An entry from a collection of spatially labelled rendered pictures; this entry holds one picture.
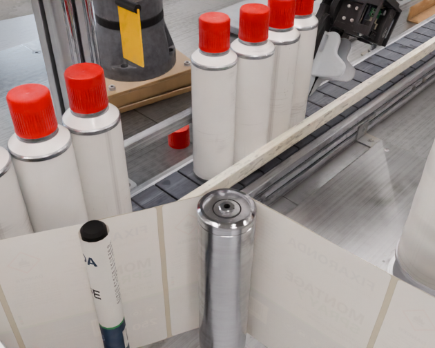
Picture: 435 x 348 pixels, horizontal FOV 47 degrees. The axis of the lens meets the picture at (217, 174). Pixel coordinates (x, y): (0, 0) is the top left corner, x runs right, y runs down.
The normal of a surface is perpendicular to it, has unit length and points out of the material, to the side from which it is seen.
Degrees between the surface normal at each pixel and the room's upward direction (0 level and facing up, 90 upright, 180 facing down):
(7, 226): 90
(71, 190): 90
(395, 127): 0
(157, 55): 74
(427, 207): 87
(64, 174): 90
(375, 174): 0
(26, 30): 0
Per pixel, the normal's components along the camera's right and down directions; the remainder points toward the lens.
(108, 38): -0.50, 0.31
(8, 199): 0.91, 0.27
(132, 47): -0.69, 0.44
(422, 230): -0.93, 0.25
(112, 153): 0.67, 0.47
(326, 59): -0.61, 0.04
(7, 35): 0.01, -0.78
